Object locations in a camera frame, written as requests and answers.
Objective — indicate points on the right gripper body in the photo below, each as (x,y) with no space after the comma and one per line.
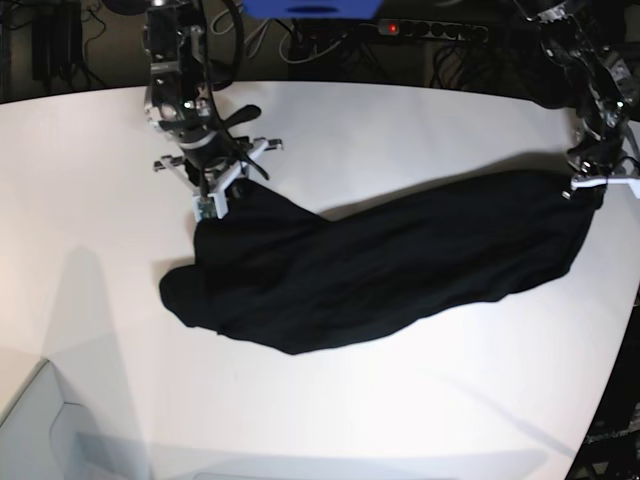
(201,149)

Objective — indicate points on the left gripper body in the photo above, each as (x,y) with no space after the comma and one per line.
(604,156)

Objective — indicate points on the black t-shirt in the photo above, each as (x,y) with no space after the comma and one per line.
(272,273)

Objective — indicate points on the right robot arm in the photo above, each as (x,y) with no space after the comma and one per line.
(179,100)

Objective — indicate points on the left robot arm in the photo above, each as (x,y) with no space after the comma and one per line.
(606,88)

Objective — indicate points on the blue box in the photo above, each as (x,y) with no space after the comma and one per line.
(313,9)

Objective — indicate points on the black power strip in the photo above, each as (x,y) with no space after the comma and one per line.
(433,30)

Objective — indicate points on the black box on floor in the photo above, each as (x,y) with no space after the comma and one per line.
(56,43)

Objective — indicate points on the grey plastic bin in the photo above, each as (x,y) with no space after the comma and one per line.
(46,436)

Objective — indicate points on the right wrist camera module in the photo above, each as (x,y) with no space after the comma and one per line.
(214,206)

